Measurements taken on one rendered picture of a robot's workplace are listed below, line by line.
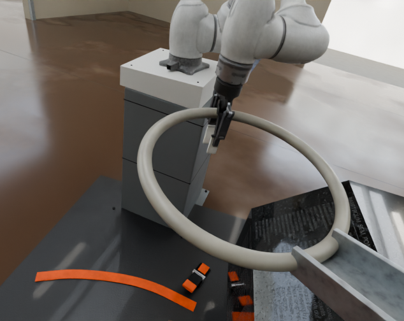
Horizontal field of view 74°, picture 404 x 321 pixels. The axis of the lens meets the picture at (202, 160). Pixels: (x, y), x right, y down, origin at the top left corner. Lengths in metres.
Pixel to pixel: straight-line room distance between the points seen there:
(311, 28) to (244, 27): 0.19
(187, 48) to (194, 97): 0.22
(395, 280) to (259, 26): 0.54
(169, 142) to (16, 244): 0.93
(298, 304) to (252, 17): 0.66
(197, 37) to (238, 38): 0.58
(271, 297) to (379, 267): 0.32
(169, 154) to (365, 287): 1.01
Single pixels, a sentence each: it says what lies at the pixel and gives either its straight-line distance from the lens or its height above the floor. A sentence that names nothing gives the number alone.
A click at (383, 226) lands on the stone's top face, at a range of 0.87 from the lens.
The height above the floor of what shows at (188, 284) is 0.07.
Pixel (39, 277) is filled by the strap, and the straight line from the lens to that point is 1.53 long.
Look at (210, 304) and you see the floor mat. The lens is 1.46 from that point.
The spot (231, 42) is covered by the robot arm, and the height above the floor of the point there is 1.17.
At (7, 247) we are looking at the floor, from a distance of 1.70.
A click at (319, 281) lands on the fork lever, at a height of 0.95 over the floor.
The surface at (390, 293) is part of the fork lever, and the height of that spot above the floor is 0.95.
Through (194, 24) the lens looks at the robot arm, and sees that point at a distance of 1.23.
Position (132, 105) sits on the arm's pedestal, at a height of 0.72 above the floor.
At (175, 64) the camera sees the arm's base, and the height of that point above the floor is 0.93.
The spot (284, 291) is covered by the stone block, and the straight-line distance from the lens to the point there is 0.78.
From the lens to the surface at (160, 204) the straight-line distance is 0.47.
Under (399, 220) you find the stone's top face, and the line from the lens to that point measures 0.93.
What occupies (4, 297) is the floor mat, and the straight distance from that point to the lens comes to 1.53.
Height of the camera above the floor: 1.30
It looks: 35 degrees down
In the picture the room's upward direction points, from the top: 14 degrees clockwise
